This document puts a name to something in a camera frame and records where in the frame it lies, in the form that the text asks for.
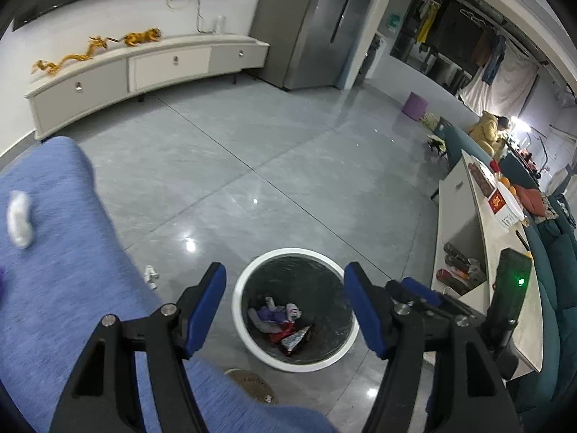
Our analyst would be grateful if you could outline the round beige floor mat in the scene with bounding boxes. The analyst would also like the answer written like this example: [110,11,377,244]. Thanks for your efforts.
[224,368,279,406]

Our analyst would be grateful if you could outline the white cables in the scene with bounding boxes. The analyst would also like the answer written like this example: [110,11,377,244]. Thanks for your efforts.
[164,0,212,34]

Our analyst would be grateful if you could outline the patterned cushion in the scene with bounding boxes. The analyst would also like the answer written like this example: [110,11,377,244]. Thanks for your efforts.
[539,194,569,224]

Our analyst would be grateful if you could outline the teal sofa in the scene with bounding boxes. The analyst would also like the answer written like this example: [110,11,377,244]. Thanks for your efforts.
[444,125,577,416]

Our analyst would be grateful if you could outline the grey refrigerator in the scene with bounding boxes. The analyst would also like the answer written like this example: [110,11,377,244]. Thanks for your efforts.
[248,0,389,92]

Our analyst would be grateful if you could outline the purple round stool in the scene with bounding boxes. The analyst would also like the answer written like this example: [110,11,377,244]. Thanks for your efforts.
[403,91,428,121]

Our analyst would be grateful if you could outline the dark remote control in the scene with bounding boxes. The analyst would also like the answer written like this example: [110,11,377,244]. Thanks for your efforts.
[444,242,470,263]

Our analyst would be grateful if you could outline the golden dragon figurine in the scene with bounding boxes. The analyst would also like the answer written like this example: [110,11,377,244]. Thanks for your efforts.
[31,35,109,76]

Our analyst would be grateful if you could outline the white television cabinet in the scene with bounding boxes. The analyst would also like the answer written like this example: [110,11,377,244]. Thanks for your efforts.
[24,33,270,141]

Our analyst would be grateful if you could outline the pile of wrappers and tissues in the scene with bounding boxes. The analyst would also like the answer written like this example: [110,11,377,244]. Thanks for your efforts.
[247,296,315,355]

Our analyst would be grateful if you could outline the white coffee table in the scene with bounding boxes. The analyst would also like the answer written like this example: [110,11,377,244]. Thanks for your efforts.
[430,148,544,380]

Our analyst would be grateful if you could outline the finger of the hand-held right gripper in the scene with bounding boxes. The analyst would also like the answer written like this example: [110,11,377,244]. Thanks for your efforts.
[385,277,484,325]

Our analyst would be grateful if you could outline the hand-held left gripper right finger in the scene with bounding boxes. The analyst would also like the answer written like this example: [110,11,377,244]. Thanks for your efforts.
[343,262,517,433]

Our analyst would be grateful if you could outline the white hanging sheet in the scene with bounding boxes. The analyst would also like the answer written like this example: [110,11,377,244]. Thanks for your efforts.
[458,45,540,119]

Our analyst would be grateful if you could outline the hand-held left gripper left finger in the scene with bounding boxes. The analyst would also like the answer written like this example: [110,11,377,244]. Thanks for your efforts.
[49,262,227,433]

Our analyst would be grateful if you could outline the yellow hanging garment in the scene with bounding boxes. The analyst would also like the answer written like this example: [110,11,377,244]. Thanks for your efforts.
[414,1,438,53]

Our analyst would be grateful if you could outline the white tissue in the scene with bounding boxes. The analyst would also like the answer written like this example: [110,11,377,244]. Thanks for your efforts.
[6,190,35,249]

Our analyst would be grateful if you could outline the blue fabric sofa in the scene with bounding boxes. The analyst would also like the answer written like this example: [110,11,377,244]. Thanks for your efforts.
[0,137,340,433]

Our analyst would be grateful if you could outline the white bin with black liner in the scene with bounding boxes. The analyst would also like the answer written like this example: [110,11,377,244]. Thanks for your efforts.
[232,247,360,373]

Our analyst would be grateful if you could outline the brown snack tray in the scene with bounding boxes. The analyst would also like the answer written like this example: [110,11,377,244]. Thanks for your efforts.
[468,161,499,197]

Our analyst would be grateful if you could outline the blue hanging garment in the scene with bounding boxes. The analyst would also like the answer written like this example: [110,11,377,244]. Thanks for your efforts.
[480,35,507,86]

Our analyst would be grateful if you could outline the red packet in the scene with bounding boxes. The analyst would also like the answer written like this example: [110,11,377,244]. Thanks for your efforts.
[436,268,479,284]

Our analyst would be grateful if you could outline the orange cushion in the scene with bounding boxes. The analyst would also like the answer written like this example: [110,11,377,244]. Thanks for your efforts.
[515,184,549,215]

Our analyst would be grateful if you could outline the golden tiger figurine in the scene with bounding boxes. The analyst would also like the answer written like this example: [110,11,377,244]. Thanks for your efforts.
[119,28,162,48]

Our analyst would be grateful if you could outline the red and white box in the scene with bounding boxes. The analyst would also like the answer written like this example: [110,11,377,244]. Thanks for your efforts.
[488,188,524,229]

